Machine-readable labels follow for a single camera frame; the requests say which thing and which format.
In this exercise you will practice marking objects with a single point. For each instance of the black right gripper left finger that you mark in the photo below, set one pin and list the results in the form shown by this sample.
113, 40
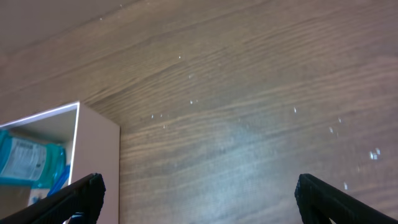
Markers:
80, 202

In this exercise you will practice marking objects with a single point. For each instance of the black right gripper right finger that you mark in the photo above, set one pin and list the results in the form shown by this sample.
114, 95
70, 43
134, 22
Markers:
320, 203

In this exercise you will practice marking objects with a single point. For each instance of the blue disposable razor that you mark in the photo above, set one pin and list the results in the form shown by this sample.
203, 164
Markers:
61, 181

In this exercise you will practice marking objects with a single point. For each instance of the blue mouthwash bottle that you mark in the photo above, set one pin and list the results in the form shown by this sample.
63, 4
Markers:
26, 162

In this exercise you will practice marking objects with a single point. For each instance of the white cardboard box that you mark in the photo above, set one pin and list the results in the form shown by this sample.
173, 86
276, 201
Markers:
91, 143

